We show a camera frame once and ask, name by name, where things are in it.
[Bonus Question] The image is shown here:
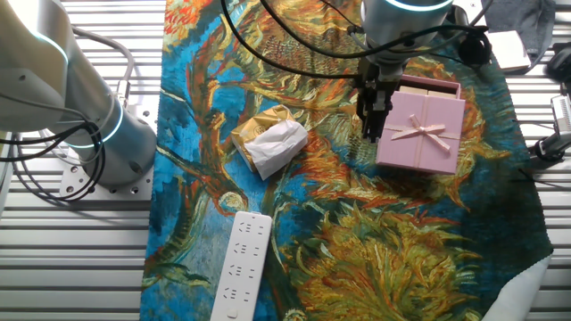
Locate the sunflower painting print cloth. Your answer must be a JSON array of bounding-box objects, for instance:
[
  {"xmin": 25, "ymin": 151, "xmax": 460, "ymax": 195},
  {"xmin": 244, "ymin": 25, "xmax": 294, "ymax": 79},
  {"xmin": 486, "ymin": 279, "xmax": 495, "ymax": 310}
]
[{"xmin": 139, "ymin": 0, "xmax": 554, "ymax": 321}]

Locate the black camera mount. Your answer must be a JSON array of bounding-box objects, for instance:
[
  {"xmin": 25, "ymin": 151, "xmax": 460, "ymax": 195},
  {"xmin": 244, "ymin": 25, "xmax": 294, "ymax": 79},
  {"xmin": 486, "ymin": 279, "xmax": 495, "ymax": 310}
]
[{"xmin": 528, "ymin": 130, "xmax": 571, "ymax": 162}]

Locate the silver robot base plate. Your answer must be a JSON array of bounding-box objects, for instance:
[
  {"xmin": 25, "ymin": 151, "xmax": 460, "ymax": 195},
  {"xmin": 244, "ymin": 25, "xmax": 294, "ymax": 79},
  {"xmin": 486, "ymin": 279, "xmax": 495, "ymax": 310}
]
[{"xmin": 59, "ymin": 104, "xmax": 156, "ymax": 197}]

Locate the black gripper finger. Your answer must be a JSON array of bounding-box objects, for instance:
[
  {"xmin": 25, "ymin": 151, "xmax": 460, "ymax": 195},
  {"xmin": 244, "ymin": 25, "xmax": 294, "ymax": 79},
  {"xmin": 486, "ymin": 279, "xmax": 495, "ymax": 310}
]
[
  {"xmin": 376, "ymin": 91, "xmax": 393, "ymax": 137},
  {"xmin": 359, "ymin": 105, "xmax": 379, "ymax": 144}
]

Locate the thin black cable tie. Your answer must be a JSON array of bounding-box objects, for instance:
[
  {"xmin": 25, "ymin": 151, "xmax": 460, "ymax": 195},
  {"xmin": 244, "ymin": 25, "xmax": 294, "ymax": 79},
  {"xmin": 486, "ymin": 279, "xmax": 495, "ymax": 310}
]
[{"xmin": 509, "ymin": 168, "xmax": 571, "ymax": 185}]

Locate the gold tissue pack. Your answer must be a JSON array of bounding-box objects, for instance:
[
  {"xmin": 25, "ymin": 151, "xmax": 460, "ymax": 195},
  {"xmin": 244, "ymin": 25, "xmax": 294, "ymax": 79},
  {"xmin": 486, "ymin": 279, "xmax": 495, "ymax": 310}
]
[{"xmin": 230, "ymin": 104, "xmax": 310, "ymax": 182}]

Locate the black rounded device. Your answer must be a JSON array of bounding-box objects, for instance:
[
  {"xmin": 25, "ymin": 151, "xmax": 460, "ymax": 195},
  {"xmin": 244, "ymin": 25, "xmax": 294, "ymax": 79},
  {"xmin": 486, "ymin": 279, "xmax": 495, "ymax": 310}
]
[{"xmin": 546, "ymin": 42, "xmax": 571, "ymax": 84}]

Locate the small silver camera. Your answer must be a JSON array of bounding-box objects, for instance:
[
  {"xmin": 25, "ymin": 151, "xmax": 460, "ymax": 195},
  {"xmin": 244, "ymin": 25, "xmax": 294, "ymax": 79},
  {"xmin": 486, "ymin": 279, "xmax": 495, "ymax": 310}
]
[{"xmin": 550, "ymin": 94, "xmax": 571, "ymax": 135}]

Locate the grey cable with metal connector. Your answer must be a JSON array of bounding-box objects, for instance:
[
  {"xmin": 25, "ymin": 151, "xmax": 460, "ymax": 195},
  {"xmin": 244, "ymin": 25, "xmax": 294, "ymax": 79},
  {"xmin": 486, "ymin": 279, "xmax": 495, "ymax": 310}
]
[{"xmin": 70, "ymin": 25, "xmax": 136, "ymax": 108}]

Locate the dark grey cloth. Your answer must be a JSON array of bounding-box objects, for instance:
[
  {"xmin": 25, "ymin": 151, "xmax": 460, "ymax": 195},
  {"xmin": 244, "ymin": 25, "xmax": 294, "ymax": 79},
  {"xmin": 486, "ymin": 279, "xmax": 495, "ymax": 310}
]
[{"xmin": 480, "ymin": 0, "xmax": 558, "ymax": 68}]

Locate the pink casing with bow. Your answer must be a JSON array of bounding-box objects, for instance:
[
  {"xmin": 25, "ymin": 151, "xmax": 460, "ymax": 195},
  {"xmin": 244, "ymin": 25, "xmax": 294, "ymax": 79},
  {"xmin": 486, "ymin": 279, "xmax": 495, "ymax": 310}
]
[{"xmin": 376, "ymin": 90, "xmax": 468, "ymax": 176}]

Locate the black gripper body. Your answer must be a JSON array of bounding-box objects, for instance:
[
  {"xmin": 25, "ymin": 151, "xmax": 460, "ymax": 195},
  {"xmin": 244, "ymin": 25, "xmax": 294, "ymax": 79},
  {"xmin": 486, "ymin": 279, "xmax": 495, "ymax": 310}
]
[{"xmin": 355, "ymin": 66, "xmax": 403, "ymax": 112}]

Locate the black base cable bundle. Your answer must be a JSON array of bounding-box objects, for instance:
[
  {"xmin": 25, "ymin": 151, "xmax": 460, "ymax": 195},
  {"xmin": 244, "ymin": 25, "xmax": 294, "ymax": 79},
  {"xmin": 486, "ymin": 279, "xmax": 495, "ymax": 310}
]
[{"xmin": 0, "ymin": 122, "xmax": 107, "ymax": 202}]

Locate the pink inner gift box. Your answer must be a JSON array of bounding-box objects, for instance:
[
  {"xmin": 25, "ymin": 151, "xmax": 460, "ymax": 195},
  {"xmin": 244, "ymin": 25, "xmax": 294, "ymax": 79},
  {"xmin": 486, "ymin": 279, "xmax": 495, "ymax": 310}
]
[{"xmin": 398, "ymin": 74, "xmax": 462, "ymax": 100}]

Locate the white power strip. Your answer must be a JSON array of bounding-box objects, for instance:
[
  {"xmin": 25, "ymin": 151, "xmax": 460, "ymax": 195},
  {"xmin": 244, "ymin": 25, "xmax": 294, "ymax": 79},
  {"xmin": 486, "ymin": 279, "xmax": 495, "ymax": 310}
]
[{"xmin": 209, "ymin": 210, "xmax": 274, "ymax": 321}]

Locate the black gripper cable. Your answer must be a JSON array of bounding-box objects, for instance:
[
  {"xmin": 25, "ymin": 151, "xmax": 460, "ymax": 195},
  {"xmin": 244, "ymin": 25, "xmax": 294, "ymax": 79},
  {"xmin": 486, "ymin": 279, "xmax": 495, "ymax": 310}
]
[
  {"xmin": 258, "ymin": 0, "xmax": 494, "ymax": 69},
  {"xmin": 219, "ymin": 0, "xmax": 360, "ymax": 81}
]

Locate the flat white box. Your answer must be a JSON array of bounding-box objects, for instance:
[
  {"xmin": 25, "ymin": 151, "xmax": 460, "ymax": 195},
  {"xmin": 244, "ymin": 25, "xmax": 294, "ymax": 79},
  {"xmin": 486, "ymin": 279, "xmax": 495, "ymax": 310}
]
[{"xmin": 484, "ymin": 29, "xmax": 532, "ymax": 73}]

